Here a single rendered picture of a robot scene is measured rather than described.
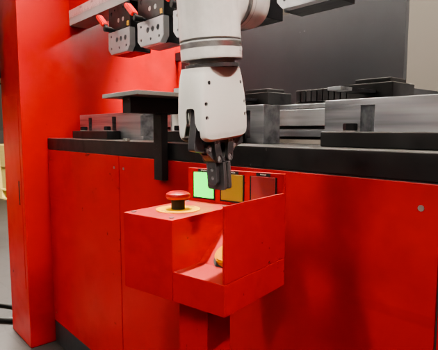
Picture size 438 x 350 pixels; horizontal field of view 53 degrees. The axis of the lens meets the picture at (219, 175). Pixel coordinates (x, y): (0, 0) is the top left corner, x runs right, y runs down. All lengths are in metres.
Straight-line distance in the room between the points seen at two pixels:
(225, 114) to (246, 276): 0.23
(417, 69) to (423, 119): 2.29
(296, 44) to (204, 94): 1.17
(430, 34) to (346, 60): 1.61
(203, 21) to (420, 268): 0.49
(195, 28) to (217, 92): 0.09
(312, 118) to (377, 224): 0.60
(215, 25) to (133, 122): 1.00
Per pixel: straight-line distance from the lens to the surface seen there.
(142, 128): 1.52
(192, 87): 0.58
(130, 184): 1.35
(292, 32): 1.75
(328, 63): 1.63
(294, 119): 1.35
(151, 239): 0.67
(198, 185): 0.79
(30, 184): 1.94
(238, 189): 0.74
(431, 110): 0.86
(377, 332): 0.83
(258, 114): 1.09
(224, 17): 0.59
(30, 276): 2.02
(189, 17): 0.60
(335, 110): 0.95
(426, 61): 3.13
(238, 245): 0.60
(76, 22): 1.98
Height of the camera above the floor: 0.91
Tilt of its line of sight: 6 degrees down
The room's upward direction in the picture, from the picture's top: straight up
